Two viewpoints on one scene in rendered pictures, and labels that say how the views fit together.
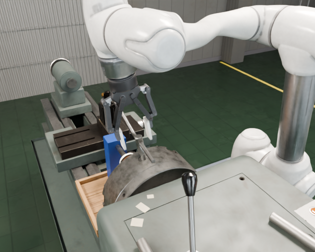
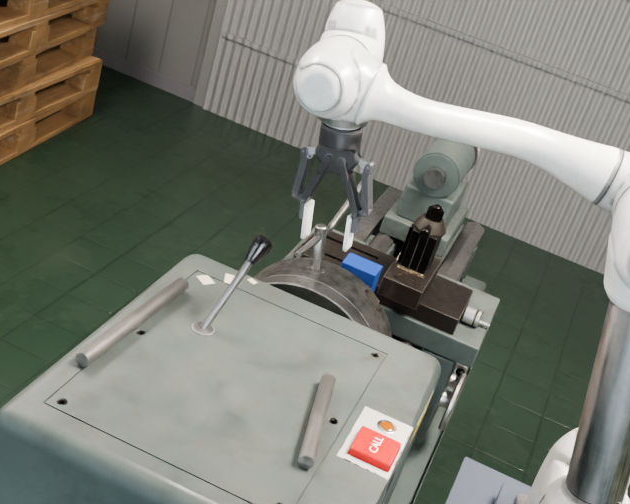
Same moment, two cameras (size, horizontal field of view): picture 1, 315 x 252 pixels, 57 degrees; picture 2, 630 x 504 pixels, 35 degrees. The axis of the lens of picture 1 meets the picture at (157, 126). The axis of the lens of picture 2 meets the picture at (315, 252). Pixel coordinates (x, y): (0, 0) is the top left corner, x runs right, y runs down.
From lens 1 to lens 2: 1.18 m
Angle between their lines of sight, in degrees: 35
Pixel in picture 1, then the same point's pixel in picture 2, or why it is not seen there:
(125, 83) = (331, 134)
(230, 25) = (547, 154)
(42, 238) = not seen: hidden behind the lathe
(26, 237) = not seen: hidden behind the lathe
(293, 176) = not seen: outside the picture
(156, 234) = (204, 297)
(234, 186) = (351, 349)
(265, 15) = not seen: outside the picture
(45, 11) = (603, 49)
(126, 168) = (287, 265)
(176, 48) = (325, 91)
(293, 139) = (584, 439)
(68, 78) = (436, 166)
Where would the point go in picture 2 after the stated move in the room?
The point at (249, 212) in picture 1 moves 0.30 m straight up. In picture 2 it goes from (317, 366) to (375, 193)
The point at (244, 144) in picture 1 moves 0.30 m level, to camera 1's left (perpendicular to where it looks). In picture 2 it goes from (563, 443) to (450, 353)
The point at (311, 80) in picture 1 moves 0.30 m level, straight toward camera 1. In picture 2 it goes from (627, 323) to (451, 300)
